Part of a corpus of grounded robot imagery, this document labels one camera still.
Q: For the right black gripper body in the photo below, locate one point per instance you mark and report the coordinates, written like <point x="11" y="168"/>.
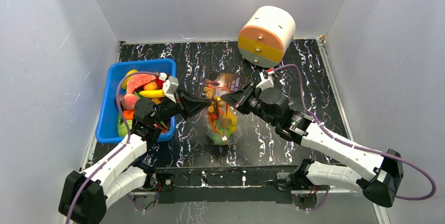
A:
<point x="248" y="98"/>

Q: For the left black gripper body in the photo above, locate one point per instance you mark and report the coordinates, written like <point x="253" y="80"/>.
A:
<point x="170" y="108"/>

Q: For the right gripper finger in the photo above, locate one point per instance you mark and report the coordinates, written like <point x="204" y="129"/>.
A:
<point x="240" y="95"/>
<point x="237" y="103"/>

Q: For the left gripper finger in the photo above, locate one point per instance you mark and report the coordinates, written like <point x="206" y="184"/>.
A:
<point x="194" y="108"/>
<point x="192" y="100"/>

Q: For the brown toy longan bunch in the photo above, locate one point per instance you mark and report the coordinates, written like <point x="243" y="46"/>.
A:
<point x="216" y="103"/>

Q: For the clear zip top bag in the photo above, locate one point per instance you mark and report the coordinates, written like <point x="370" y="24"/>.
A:
<point x="232" y="138"/>

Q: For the green toy lime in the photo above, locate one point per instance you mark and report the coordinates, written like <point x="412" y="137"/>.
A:
<point x="219" y="140"/>

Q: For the yellow toy banana bunch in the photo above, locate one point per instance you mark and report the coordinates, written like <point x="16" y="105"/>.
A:
<point x="226" y="124"/>

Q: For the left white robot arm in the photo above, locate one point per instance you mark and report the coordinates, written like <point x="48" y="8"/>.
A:
<point x="87" y="195"/>

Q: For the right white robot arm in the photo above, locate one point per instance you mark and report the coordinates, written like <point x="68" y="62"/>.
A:
<point x="377" y="177"/>

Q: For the orange toy tangerine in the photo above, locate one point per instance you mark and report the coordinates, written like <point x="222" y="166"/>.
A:
<point x="128" y="114"/>

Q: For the single yellow toy banana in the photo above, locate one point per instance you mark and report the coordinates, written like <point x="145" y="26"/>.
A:
<point x="152" y="94"/>

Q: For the pink toy peach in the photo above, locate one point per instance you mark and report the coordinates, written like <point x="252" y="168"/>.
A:
<point x="129" y="101"/>

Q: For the dark paperback book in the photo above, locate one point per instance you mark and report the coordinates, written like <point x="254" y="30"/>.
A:
<point x="230" y="81"/>

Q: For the green toy cabbage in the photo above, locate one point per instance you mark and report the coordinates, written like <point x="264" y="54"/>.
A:
<point x="121" y="127"/>

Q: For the pink toy watermelon slice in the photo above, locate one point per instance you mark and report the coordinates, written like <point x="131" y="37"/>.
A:
<point x="137" y="81"/>

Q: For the yellow toy mango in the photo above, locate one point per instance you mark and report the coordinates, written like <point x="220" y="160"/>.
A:
<point x="125" y="82"/>

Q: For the blue plastic bin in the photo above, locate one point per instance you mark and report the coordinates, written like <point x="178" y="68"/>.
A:
<point x="107" y="128"/>

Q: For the round three-drawer cabinet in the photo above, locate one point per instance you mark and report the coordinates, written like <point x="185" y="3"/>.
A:
<point x="265" y="37"/>

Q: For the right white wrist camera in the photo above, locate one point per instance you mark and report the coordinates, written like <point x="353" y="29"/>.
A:
<point x="266" y="80"/>

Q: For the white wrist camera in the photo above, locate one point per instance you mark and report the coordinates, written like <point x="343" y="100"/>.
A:
<point x="169" y="86"/>
<point x="266" y="80"/>

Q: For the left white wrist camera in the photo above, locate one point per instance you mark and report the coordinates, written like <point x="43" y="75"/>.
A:
<point x="169" y="86"/>

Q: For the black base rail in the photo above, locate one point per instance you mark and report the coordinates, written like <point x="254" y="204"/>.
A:
<point x="230" y="183"/>

